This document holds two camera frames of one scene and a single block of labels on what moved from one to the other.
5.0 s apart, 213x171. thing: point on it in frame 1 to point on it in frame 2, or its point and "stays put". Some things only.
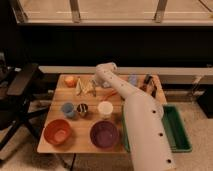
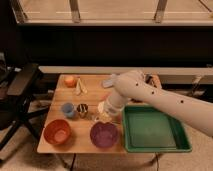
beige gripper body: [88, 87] to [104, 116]
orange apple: [70, 81] stays put
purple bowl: [104, 134] stays put
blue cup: [68, 110] stays put
